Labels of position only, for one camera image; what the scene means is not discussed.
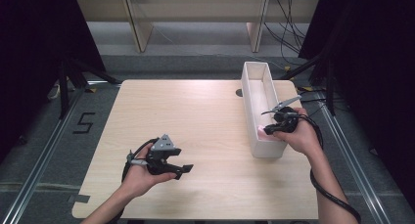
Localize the beige wooden background furniture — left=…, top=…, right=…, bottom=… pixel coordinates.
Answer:
left=74, top=0, right=321, bottom=54

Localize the pink sock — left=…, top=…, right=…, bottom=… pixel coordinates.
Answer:
left=257, top=125, right=277, bottom=142

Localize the person's left hand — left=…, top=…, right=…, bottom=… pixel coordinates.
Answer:
left=120, top=143, right=179, bottom=200

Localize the person's right hand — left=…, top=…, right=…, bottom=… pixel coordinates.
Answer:
left=273, top=107, right=323, bottom=157

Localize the bundle of black background cables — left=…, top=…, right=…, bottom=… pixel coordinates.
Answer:
left=263, top=0, right=311, bottom=66

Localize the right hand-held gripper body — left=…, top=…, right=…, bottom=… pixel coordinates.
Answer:
left=269, top=95, right=303, bottom=134

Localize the black metal stand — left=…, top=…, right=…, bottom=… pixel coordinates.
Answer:
left=279, top=51, right=338, bottom=116
left=58, top=58, right=120, bottom=120

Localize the metal floor rail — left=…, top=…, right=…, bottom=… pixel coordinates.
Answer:
left=313, top=90, right=392, bottom=224
left=0, top=86, right=86, bottom=224

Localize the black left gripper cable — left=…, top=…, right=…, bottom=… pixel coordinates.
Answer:
left=107, top=138, right=160, bottom=224

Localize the grey floor tape piece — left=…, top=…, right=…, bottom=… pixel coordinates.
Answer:
left=68, top=194, right=91, bottom=203

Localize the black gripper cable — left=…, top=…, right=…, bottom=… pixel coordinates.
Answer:
left=298, top=114, right=362, bottom=224
left=107, top=138, right=160, bottom=224

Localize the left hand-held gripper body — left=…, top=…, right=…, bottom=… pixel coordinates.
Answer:
left=146, top=134, right=182, bottom=177

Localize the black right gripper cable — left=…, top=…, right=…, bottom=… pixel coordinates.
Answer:
left=298, top=114, right=362, bottom=224

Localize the black curtain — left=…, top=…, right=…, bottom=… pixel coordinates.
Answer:
left=298, top=0, right=415, bottom=205
left=0, top=0, right=107, bottom=159

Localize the white rectangular box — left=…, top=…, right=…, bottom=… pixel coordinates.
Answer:
left=240, top=61, right=290, bottom=159

